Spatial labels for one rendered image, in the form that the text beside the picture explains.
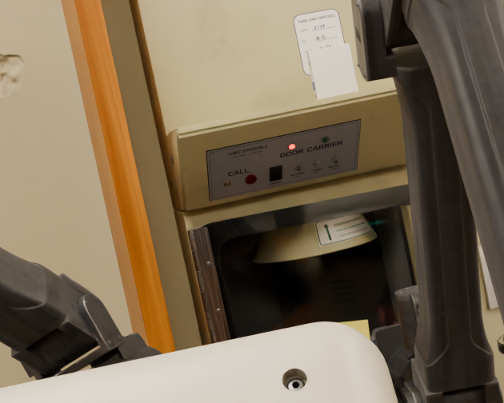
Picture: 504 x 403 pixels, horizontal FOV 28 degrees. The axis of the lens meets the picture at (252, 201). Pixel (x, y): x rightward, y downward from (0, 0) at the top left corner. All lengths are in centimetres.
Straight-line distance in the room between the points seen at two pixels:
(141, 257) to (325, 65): 32
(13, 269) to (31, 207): 81
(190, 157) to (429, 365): 41
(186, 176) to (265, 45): 21
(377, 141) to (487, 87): 61
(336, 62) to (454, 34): 56
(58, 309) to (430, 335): 32
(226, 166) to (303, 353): 77
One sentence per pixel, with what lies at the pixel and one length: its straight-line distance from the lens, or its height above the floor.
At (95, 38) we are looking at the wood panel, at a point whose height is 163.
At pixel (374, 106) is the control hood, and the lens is 121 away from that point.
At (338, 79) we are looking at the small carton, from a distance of 122.
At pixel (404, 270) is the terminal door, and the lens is 123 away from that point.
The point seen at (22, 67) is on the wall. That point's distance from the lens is 170.
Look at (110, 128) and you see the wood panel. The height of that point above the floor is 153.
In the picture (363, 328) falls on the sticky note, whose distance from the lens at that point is 124.
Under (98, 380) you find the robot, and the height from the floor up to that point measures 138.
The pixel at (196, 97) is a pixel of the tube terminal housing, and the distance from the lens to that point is 127.
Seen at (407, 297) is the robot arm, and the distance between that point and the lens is 100.
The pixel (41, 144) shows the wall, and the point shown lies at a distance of 169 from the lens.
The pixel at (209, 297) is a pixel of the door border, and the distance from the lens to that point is 126.
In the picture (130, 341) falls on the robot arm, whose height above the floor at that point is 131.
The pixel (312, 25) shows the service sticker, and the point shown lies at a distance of 131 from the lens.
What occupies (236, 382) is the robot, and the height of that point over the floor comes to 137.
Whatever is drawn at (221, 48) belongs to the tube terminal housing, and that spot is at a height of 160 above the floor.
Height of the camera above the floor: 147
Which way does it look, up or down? 3 degrees down
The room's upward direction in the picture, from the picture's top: 12 degrees counter-clockwise
